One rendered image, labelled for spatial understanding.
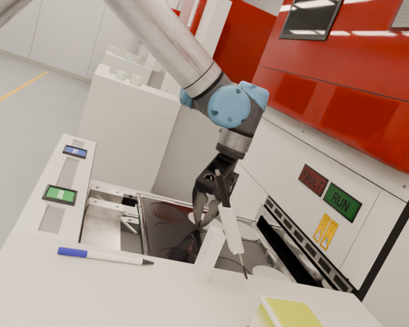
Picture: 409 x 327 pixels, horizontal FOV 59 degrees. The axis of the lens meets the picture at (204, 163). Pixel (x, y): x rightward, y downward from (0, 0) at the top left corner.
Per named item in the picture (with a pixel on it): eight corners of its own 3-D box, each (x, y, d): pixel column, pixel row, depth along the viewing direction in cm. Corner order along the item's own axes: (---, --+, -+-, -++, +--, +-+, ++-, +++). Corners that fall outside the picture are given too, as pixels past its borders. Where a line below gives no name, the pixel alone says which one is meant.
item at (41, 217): (84, 184, 108) (96, 141, 105) (55, 318, 58) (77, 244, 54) (51, 176, 105) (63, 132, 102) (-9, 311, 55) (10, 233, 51)
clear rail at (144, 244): (139, 196, 97) (141, 192, 97) (152, 288, 63) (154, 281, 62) (134, 195, 97) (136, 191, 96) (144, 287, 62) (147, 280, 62)
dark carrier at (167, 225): (253, 224, 106) (254, 222, 106) (311, 305, 75) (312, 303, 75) (141, 198, 96) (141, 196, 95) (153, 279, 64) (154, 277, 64)
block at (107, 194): (119, 200, 93) (123, 190, 92) (120, 206, 90) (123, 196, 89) (88, 193, 90) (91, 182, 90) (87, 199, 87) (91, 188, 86)
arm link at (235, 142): (250, 139, 79) (217, 124, 81) (242, 157, 80) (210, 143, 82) (256, 136, 86) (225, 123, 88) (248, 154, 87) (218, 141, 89)
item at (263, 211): (254, 230, 115) (265, 204, 113) (328, 338, 75) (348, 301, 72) (248, 229, 114) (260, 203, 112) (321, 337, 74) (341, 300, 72)
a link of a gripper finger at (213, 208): (215, 227, 92) (228, 195, 90) (208, 235, 87) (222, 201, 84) (204, 222, 93) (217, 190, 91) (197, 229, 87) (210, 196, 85)
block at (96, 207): (120, 215, 86) (124, 204, 85) (120, 222, 82) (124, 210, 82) (86, 207, 83) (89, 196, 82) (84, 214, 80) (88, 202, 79)
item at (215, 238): (222, 274, 60) (252, 204, 57) (228, 289, 57) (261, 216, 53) (188, 268, 58) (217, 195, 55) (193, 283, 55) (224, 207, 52)
